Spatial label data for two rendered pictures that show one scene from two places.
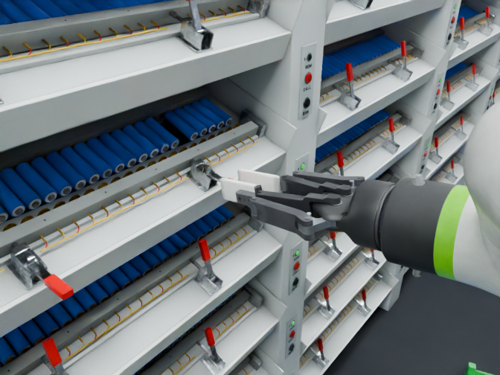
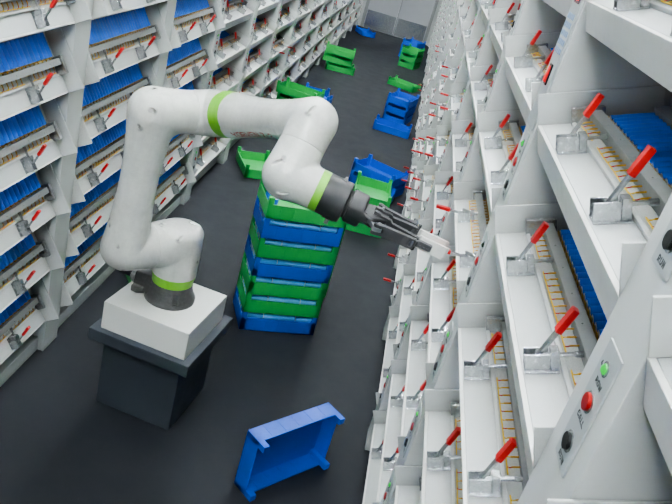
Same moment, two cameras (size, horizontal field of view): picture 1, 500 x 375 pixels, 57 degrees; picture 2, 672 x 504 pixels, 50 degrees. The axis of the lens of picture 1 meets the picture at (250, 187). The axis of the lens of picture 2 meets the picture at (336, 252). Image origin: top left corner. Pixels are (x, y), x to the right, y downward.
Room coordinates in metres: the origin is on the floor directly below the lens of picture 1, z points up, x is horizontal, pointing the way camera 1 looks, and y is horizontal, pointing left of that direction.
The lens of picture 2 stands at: (1.56, -1.05, 1.53)
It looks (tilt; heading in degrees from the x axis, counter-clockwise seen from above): 25 degrees down; 142
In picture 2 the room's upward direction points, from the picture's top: 16 degrees clockwise
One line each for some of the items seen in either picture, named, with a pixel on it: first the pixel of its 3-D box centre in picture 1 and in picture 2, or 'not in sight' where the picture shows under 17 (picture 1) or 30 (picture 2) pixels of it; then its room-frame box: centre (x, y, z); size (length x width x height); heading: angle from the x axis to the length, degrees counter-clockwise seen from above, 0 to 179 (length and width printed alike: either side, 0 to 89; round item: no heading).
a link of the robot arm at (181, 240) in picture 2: not in sight; (173, 252); (-0.16, -0.27, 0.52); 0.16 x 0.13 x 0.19; 96
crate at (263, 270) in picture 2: not in sight; (288, 257); (-0.51, 0.36, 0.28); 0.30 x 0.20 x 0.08; 73
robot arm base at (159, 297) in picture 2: not in sight; (155, 281); (-0.21, -0.29, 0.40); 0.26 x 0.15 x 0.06; 36
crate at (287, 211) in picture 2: not in sight; (302, 201); (-0.51, 0.36, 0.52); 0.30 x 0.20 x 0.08; 73
